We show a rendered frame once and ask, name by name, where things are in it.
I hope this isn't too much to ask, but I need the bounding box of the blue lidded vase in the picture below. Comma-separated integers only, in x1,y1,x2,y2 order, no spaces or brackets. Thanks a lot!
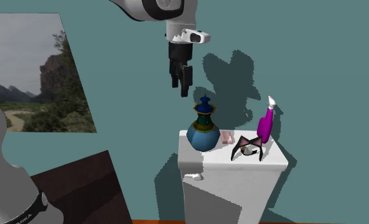
186,94,221,153

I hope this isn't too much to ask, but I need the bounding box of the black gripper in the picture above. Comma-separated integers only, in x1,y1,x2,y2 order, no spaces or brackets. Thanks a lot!
167,41,193,98

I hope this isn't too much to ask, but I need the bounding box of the landscape wall picture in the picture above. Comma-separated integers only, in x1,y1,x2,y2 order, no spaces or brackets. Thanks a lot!
0,13,97,134

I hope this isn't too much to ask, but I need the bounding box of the pink rectangular block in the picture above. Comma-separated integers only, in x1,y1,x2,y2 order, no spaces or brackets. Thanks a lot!
219,130,235,145

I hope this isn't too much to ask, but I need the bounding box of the magenta spray bottle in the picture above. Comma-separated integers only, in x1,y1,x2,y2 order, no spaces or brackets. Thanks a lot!
256,95,277,144

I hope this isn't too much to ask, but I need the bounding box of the black cat ear headband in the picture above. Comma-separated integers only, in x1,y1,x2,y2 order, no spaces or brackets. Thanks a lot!
230,135,264,162

